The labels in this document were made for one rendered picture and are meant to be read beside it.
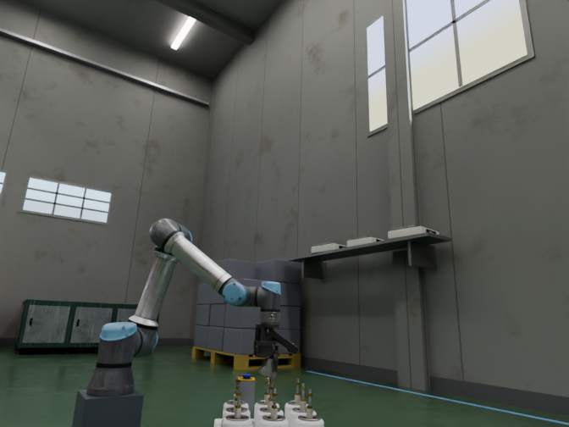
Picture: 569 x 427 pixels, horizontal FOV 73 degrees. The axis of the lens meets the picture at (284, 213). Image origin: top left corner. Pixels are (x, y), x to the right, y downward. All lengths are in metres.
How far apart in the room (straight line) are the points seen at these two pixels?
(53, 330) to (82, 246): 2.37
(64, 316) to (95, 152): 3.70
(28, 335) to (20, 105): 4.48
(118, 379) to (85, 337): 4.96
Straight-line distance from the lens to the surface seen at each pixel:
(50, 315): 6.41
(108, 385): 1.52
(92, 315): 6.47
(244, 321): 4.72
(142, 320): 1.63
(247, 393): 1.79
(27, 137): 8.79
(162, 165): 9.10
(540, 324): 3.53
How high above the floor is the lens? 0.56
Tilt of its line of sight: 15 degrees up
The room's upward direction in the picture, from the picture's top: 2 degrees clockwise
